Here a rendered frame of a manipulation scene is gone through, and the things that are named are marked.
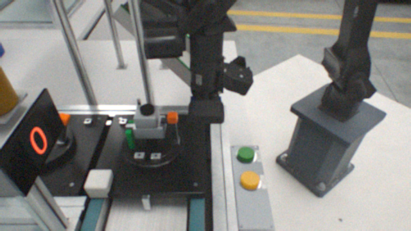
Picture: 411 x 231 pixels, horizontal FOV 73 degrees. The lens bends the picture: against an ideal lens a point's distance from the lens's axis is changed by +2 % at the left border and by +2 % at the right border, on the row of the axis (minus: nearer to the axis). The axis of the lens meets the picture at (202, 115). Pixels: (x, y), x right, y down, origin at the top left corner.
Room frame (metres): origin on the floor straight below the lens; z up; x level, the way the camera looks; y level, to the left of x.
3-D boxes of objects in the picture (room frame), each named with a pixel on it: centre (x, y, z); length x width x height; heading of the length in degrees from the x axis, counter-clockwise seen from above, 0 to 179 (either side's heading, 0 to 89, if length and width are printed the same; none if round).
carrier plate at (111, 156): (0.43, 0.11, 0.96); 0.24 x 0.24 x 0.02; 0
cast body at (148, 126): (0.43, 0.12, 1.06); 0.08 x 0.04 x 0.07; 90
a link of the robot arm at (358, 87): (0.46, -0.30, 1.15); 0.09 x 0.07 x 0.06; 7
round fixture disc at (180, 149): (0.43, 0.11, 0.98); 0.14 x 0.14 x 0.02
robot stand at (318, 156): (0.46, -0.30, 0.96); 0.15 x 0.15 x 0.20; 37
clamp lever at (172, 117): (0.43, 0.07, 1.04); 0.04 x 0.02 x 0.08; 90
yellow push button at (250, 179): (0.34, -0.10, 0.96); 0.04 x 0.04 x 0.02
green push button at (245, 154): (0.41, -0.10, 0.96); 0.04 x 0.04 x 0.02
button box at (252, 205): (0.34, -0.10, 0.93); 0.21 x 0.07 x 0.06; 0
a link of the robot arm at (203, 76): (0.43, -0.01, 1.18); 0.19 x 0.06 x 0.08; 0
